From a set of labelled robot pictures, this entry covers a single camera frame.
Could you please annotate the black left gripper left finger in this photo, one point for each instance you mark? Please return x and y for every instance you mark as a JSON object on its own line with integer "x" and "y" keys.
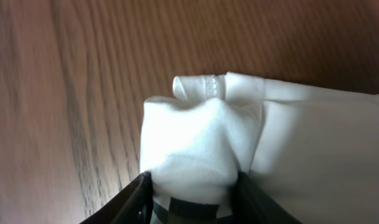
{"x": 132, "y": 205}

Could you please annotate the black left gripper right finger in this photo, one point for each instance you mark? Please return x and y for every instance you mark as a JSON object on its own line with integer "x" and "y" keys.
{"x": 251, "y": 205}

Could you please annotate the white printed t-shirt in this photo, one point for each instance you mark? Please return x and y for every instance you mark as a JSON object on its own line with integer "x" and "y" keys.
{"x": 314, "y": 151}

